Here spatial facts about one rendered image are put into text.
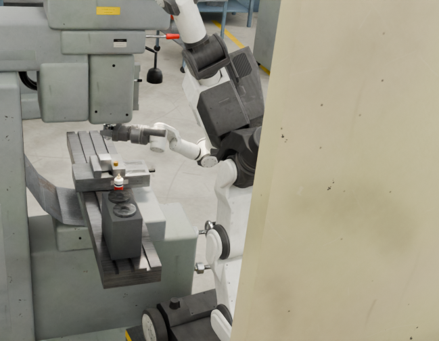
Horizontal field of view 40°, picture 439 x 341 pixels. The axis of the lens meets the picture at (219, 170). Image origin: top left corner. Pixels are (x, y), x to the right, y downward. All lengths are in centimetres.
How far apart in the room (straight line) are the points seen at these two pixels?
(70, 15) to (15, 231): 93
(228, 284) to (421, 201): 159
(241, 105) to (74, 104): 70
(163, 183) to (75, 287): 197
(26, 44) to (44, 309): 128
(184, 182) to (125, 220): 248
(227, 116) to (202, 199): 242
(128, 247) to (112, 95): 63
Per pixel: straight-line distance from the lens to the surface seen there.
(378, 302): 110
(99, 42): 246
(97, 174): 285
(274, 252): 92
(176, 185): 476
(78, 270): 293
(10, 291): 288
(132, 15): 244
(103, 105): 258
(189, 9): 210
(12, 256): 275
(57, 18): 240
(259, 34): 738
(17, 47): 245
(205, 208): 452
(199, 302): 280
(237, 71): 234
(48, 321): 311
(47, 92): 251
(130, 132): 268
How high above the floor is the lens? 244
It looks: 29 degrees down
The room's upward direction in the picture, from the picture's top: 7 degrees clockwise
